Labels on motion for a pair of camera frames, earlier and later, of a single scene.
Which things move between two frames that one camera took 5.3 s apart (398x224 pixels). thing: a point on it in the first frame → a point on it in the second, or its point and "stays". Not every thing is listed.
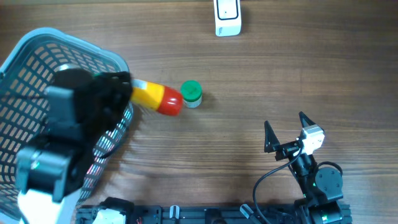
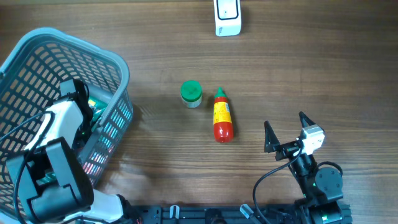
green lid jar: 191,91 stays
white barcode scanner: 227,18 stays
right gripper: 272,144 stays
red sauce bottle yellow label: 163,99 → 221,112
